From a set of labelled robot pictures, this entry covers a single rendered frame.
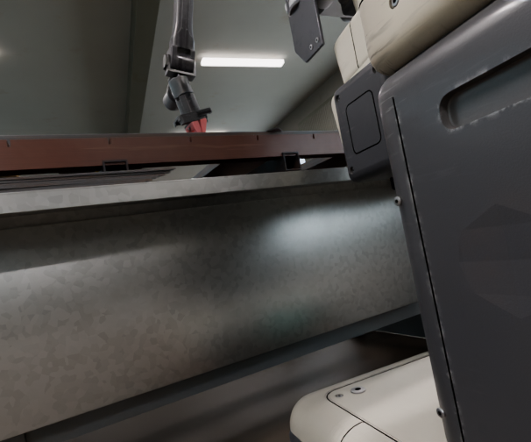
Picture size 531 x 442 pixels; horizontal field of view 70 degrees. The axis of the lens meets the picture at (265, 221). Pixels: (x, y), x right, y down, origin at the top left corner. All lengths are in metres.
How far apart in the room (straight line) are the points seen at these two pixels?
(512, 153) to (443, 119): 0.07
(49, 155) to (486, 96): 0.76
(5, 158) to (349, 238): 0.80
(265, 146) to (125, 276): 0.47
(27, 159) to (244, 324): 0.56
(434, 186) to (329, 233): 0.67
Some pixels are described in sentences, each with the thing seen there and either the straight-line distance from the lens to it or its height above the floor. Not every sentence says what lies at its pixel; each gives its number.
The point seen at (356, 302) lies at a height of 0.35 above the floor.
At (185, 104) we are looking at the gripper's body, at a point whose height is 0.96.
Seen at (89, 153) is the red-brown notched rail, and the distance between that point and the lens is 0.88.
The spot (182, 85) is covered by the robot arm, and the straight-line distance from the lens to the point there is 1.14.
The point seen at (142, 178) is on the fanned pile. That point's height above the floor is 0.70.
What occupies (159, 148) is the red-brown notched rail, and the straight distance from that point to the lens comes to 0.91.
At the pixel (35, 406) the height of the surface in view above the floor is 0.34.
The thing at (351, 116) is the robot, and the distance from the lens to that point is 0.56.
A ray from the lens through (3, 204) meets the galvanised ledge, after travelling 0.65.
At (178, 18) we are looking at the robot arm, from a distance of 1.21.
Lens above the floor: 0.54
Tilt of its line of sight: 4 degrees up
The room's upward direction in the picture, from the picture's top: 10 degrees counter-clockwise
